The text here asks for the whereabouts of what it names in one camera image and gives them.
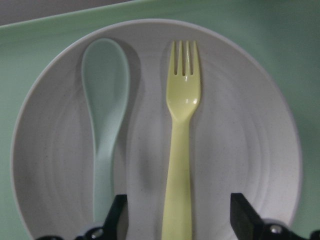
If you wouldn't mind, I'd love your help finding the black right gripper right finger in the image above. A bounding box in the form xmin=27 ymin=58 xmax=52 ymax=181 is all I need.
xmin=230 ymin=193 xmax=265 ymax=240

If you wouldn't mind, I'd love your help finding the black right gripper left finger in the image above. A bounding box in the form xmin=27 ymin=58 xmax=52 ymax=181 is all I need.
xmin=102 ymin=194 xmax=128 ymax=240

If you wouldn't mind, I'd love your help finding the white round plate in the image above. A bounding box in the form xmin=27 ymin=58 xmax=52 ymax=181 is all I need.
xmin=11 ymin=19 xmax=302 ymax=240

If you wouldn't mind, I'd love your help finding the yellow plastic fork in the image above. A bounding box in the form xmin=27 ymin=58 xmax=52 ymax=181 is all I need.
xmin=161 ymin=40 xmax=201 ymax=240

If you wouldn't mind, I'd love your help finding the light green plastic spoon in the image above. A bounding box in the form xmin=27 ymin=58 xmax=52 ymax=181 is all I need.
xmin=81 ymin=38 xmax=130 ymax=222

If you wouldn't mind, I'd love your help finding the light green plastic tray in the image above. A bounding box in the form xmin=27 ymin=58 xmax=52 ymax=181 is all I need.
xmin=0 ymin=0 xmax=320 ymax=240

